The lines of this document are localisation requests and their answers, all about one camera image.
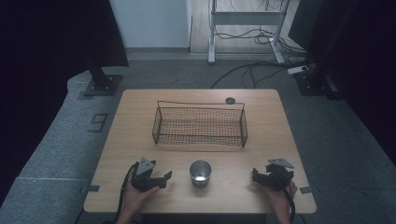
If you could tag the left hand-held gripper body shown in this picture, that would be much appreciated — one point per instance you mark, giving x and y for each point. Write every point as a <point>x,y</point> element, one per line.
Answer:
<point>144,174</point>

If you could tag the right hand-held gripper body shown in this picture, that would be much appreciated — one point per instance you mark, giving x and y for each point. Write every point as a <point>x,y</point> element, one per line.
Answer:
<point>280,174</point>

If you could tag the shiny metal cup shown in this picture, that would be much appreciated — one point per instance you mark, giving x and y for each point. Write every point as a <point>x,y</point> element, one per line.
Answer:
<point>200,174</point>

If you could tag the person's left hand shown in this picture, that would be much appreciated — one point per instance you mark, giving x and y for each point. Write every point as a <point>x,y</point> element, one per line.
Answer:
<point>137,196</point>

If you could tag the person's right hand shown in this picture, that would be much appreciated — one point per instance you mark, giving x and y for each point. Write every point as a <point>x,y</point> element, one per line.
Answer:
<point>280,199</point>

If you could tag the grey tape tab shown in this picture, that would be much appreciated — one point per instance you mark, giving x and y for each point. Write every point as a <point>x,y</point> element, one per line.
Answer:
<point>92,188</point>
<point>306,189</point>

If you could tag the small black round cap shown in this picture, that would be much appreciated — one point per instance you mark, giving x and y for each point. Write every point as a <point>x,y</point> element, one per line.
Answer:
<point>230,100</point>

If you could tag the white power strip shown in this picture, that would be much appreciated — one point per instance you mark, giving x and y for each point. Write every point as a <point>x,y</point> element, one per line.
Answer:
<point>297,69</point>

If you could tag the black curtain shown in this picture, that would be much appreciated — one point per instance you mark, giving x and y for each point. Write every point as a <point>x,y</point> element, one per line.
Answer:
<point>46,77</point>
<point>358,62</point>

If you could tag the black stand with base plate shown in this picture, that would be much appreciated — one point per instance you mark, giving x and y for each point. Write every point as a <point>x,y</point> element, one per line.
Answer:
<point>314,82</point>
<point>102,84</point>

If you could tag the white metal desk frame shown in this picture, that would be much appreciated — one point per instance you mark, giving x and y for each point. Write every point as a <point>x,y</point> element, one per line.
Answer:
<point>246,18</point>

